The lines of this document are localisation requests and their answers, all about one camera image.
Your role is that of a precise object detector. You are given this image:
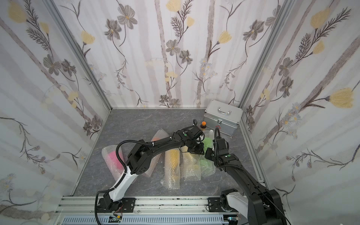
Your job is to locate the clear bubble wrap sheet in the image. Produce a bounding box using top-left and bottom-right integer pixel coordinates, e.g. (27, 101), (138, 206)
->
(199, 130), (216, 177)

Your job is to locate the yellow glass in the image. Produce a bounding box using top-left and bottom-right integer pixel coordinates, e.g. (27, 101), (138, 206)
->
(180, 146), (201, 182)

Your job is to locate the green plastic wine glass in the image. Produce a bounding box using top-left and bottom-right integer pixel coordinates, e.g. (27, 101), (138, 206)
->
(199, 137), (216, 177)

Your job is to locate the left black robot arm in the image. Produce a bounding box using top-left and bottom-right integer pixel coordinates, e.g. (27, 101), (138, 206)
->
(94, 124), (205, 225)

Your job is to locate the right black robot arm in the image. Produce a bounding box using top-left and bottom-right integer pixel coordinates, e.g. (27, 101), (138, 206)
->
(205, 136), (287, 225)

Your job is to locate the orange glass in bubble wrap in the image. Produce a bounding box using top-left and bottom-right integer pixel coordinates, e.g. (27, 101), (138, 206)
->
(142, 129), (169, 178)

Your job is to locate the amber glass in bubble wrap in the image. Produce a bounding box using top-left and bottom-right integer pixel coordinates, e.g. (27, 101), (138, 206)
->
(162, 149), (181, 190)

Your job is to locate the pink glass in bubble wrap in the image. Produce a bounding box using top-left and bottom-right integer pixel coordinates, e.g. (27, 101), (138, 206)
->
(101, 145), (124, 182)

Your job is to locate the brown bottle orange cap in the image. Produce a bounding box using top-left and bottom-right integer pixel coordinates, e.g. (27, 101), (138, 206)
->
(200, 121), (207, 130)

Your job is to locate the silver aluminium case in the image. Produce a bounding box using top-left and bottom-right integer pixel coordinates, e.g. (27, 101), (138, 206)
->
(204, 99), (243, 137)

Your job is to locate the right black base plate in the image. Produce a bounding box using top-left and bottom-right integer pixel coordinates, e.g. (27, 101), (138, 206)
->
(207, 197), (225, 212)

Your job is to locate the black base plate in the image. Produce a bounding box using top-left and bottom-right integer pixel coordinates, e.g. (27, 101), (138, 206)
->
(207, 197), (225, 212)
(96, 198), (136, 213)

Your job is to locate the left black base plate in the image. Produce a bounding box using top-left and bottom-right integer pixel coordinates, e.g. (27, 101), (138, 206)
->
(96, 198), (136, 213)

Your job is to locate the white slotted cable duct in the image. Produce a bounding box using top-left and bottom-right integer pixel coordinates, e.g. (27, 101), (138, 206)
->
(61, 215), (229, 225)

